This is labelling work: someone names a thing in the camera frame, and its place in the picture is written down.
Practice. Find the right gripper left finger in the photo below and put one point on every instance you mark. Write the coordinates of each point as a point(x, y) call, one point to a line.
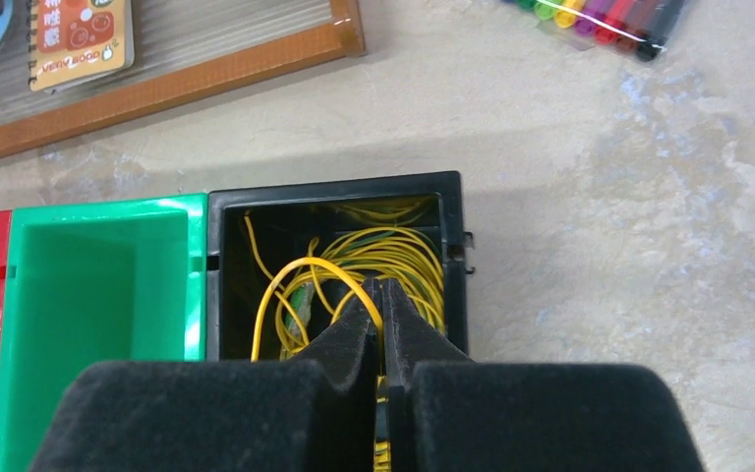
point(313, 412)

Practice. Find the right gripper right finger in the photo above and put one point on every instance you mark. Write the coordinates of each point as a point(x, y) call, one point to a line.
point(447, 412)

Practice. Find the black plastic bin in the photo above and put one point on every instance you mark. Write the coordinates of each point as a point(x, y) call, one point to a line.
point(255, 230)

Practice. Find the green plastic bin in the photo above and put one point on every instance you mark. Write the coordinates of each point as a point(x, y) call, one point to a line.
point(89, 283)

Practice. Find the wooden three-tier shelf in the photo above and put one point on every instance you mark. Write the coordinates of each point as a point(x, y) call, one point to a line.
point(185, 51)

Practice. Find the coloured marker set pack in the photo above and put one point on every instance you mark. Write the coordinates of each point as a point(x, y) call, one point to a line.
point(638, 29)

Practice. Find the orange spiral notebook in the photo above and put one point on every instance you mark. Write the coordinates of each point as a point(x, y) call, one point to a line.
point(72, 42)

